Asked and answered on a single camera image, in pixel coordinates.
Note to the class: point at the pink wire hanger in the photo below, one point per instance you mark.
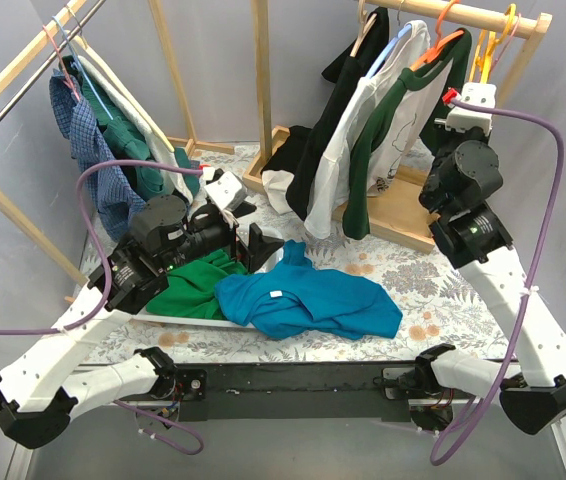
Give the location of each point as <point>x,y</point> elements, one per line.
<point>512,20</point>

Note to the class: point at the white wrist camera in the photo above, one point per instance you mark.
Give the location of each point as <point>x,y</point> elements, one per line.
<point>227,194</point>
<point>466,107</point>

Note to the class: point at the blue wire hanger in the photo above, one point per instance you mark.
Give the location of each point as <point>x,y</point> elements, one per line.
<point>80,68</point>

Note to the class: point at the wooden clothes rack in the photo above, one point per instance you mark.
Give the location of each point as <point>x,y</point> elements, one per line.
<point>191,143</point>
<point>396,214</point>

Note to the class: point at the cream plastic hanger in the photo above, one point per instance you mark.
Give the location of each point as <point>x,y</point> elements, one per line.
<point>114,80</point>

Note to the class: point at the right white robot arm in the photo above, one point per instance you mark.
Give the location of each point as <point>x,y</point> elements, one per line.
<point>532,393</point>

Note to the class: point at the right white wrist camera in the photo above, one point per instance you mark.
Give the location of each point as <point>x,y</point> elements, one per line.
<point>466,107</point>

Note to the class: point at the teal blue t shirt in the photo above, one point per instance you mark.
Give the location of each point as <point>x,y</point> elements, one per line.
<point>295,297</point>

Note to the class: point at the light blue hanger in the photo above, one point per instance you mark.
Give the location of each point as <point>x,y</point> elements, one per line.
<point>388,49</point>

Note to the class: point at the bright green t shirt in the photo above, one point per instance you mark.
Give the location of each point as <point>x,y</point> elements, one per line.
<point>191,288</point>

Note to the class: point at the white plastic basket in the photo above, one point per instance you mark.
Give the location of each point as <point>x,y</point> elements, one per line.
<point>147,317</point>

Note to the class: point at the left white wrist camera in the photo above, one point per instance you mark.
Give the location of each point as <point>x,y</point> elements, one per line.
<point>227,194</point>

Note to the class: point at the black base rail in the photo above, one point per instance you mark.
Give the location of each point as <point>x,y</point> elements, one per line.
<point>323,390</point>

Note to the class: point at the wooden hanger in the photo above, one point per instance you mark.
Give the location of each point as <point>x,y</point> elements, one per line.
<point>365,22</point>

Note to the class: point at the left wooden clothes rack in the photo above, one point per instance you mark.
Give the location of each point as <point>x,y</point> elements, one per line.
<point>191,143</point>

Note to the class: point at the white t shirt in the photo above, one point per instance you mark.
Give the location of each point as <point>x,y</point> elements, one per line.
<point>330,187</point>

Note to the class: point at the yellow hanger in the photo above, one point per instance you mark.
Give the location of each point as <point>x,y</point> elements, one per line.
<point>484,57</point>

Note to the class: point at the black t shirt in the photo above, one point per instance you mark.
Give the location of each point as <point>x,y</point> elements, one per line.
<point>344,72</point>

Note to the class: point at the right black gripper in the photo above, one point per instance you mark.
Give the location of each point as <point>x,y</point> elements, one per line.
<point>449,138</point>

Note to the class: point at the pink hanger on left rack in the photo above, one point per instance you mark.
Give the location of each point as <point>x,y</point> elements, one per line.
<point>66,77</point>

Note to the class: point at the orange hanger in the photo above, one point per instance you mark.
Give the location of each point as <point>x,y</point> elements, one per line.
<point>433,52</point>

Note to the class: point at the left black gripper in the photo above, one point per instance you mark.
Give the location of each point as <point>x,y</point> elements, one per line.
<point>242,246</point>

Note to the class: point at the dark green t shirt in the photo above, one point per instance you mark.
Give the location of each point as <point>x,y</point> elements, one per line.
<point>404,115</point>

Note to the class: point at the right wooden clothes rack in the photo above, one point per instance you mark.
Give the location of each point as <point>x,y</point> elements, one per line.
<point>396,214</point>

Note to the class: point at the white textured garment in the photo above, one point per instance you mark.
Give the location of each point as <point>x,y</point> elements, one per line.
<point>186,185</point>

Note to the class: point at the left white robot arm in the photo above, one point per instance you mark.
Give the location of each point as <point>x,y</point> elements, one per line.
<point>41,393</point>

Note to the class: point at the dark green ruffled garment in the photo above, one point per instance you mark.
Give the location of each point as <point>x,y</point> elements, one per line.
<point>124,141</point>

